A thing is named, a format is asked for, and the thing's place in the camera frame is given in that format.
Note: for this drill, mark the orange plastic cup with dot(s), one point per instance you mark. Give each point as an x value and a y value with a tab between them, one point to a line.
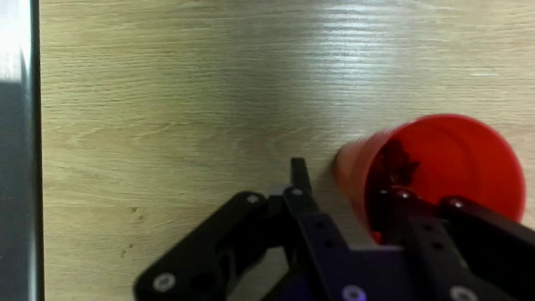
462	156

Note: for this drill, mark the stainless steel sink counter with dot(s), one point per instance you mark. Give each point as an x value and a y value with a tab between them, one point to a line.
17	168

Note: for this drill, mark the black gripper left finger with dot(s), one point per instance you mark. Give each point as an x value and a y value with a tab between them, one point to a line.
223	245

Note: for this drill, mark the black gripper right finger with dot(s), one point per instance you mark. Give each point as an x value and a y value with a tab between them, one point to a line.
479	245

